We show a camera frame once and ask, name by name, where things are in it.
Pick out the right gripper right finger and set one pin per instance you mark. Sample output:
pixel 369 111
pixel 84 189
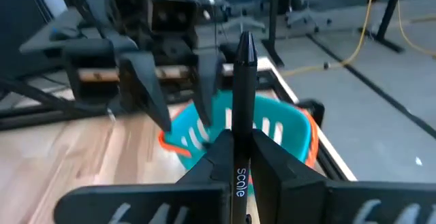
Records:
pixel 306 200

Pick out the teal basket with orange rim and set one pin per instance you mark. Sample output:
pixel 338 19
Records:
pixel 289 122

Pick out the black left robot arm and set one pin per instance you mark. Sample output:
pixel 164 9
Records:
pixel 98 9

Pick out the black clamp hook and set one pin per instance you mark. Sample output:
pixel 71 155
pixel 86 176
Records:
pixel 315 110

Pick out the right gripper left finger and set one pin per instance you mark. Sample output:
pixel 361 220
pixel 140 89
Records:
pixel 153 203

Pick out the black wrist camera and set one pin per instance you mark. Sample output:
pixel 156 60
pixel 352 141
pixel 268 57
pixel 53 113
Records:
pixel 173 16

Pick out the black table leg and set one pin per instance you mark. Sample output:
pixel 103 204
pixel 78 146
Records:
pixel 273 19
pixel 388 13

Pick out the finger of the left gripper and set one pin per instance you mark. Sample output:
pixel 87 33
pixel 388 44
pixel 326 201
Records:
pixel 207 81
pixel 143 81

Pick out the office chair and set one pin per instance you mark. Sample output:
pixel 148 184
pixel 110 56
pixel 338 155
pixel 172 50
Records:
pixel 303 16
pixel 243 23

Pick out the dark grey desk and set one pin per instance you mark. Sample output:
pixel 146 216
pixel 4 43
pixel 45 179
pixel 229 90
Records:
pixel 51 30

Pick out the black pen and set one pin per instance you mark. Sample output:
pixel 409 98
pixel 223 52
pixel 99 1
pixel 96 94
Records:
pixel 243 98

